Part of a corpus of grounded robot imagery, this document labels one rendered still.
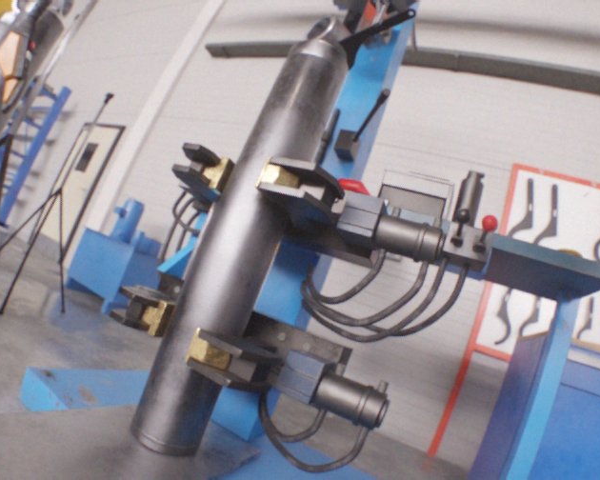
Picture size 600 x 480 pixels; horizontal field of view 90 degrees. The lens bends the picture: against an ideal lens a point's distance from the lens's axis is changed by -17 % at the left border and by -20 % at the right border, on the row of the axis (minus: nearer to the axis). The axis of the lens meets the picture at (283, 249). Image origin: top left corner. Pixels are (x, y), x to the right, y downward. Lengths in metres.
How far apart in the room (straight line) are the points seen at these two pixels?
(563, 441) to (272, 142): 1.62
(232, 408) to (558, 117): 3.42
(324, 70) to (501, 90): 2.80
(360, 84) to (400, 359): 1.99
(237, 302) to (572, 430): 1.46
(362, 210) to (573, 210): 2.49
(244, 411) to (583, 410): 1.40
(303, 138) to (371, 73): 0.78
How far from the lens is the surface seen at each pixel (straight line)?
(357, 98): 1.69
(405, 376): 2.88
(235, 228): 0.97
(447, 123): 3.53
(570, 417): 1.82
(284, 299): 1.38
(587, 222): 3.30
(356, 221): 1.00
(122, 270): 3.23
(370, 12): 1.69
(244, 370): 0.90
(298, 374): 0.97
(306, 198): 0.86
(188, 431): 1.06
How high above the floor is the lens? 0.66
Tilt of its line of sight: 8 degrees up
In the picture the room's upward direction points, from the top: 22 degrees clockwise
